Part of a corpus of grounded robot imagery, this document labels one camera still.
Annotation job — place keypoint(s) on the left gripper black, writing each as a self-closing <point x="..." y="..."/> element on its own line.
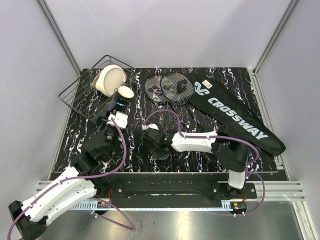
<point x="110" y="126"/>

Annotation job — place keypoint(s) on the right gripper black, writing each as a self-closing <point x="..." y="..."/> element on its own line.
<point x="150" y="147"/>

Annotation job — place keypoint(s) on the black BOKA shuttlecock tube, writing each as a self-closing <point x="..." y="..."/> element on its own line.
<point x="120" y="100"/>

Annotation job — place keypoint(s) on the black racket bag Crossway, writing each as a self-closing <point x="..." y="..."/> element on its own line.
<point x="215" y="100"/>

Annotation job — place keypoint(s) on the clear plastic tube lid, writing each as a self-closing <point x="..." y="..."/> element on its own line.
<point x="161" y="155"/>

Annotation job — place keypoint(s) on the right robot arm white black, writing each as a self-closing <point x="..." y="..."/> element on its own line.
<point x="231" y="152"/>

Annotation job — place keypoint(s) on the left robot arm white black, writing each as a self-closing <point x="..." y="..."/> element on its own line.
<point x="81" y="180"/>

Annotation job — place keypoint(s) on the right badminton racket black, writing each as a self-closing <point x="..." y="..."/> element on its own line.
<point x="178" y="88"/>

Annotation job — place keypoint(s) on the white round container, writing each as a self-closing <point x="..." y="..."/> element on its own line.
<point x="110" y="78"/>

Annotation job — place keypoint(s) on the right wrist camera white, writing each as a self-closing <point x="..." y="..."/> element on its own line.
<point x="150" y="126"/>

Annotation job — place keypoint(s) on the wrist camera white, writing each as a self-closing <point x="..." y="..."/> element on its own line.
<point x="150" y="126"/>
<point x="120" y="118"/>

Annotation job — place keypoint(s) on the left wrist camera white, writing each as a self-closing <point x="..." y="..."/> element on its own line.
<point x="120" y="118"/>

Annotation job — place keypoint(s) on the black wire basket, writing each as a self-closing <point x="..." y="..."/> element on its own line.
<point x="83" y="98"/>

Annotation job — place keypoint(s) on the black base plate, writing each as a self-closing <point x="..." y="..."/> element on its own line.
<point x="180" y="184"/>

